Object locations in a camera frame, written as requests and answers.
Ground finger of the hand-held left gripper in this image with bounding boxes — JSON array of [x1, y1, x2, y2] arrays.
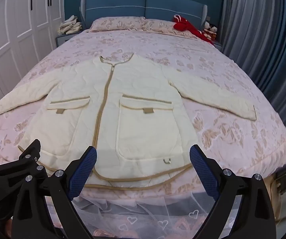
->
[[16, 139, 48, 187]]

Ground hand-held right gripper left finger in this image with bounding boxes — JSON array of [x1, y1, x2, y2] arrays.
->
[[12, 146, 98, 239]]

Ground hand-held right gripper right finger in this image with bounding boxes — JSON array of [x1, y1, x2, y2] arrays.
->
[[189, 144, 275, 239]]

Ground cream quilted jacket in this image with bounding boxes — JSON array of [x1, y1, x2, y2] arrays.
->
[[0, 52, 257, 188]]

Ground pile of cream clothes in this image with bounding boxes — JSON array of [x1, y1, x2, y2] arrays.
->
[[57, 15, 82, 35]]

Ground white lace bed skirt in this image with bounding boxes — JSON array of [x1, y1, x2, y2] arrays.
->
[[44, 190, 239, 239]]

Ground pink butterfly-print bed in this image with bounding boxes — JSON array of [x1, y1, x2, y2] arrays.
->
[[0, 28, 286, 205]]

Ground white wardrobe doors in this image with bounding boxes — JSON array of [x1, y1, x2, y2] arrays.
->
[[0, 0, 65, 111]]

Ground blue nightstand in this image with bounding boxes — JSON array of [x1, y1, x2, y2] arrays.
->
[[211, 40, 224, 53], [55, 31, 84, 48]]

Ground pair of plush dolls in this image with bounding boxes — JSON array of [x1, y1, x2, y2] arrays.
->
[[202, 21, 219, 41]]

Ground red garment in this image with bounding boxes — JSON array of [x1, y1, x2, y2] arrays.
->
[[173, 14, 214, 46]]

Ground pink butterfly pillow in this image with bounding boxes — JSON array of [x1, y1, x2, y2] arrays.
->
[[90, 16, 146, 32], [142, 19, 197, 37]]

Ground grey curtain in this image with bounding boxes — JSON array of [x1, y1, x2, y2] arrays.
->
[[218, 0, 286, 142]]

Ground pink butterfly-print pillow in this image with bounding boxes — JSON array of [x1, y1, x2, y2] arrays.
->
[[79, 0, 208, 30]]

